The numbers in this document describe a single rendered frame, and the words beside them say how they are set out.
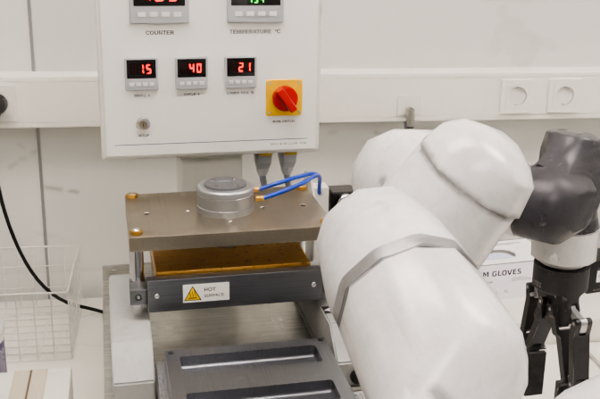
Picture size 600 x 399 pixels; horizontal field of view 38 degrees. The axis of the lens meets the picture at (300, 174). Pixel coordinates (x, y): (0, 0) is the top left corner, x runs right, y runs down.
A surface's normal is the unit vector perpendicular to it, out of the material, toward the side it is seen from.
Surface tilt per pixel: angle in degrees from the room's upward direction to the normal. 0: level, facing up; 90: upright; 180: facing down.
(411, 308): 34
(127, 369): 40
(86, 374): 0
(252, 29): 90
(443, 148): 55
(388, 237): 25
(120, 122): 90
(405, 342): 50
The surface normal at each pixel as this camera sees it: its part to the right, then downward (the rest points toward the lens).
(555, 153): -0.15, -0.73
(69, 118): 0.15, 0.29
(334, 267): -0.93, -0.15
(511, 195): 0.40, 0.37
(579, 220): 0.75, 0.19
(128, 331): 0.02, -0.96
